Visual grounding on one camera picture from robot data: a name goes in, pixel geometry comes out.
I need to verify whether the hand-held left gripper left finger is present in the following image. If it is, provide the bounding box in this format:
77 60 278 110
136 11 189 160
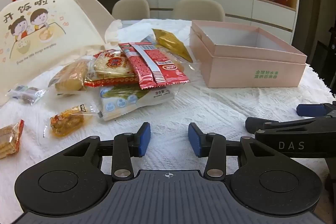
62 122 151 180

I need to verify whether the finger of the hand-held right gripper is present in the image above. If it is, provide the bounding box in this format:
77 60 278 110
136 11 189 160
245 114 336 134
297 101 336 117

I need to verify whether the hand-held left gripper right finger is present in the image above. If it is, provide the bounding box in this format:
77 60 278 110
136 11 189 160
188 122 276 180

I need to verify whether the pink cardboard box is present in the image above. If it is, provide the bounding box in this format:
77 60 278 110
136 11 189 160
189 20 307 88

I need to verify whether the red striped snack packet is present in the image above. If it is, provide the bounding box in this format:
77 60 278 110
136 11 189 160
118 42 191 90

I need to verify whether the rice cracker packet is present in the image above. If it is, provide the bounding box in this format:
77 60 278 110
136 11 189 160
84 49 139 88

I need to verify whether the yellow cake packet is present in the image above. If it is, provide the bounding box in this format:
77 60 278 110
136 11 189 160
49 60 88 96

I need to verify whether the blue white vegetable snack packet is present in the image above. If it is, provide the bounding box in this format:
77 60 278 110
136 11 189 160
99 85 175 121

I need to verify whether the orange clear snack packet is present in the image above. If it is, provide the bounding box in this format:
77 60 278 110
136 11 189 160
50 105 103 138

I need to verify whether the mustard yellow snack packet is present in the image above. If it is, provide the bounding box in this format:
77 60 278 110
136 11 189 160
152 28 194 63

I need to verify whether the small clear candy packet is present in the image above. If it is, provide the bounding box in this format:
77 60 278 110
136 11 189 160
7 85 48 105

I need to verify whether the beige chair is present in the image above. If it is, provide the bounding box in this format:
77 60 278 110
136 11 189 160
62 0 116 43
172 0 226 22
112 0 151 21

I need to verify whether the red edged biscuit packet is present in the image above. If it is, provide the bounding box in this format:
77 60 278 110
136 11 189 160
0 120 25 160

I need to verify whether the cream printed tote bag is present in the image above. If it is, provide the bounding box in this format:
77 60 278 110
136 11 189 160
0 0 105 106

